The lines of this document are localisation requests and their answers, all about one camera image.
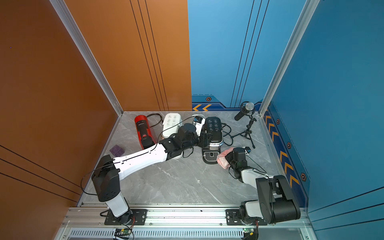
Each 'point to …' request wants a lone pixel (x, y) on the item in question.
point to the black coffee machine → (214, 125)
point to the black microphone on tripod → (245, 108)
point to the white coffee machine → (171, 122)
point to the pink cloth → (222, 160)
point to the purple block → (117, 151)
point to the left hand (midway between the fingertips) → (210, 134)
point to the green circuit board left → (125, 231)
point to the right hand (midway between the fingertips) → (226, 153)
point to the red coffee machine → (145, 133)
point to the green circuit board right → (249, 234)
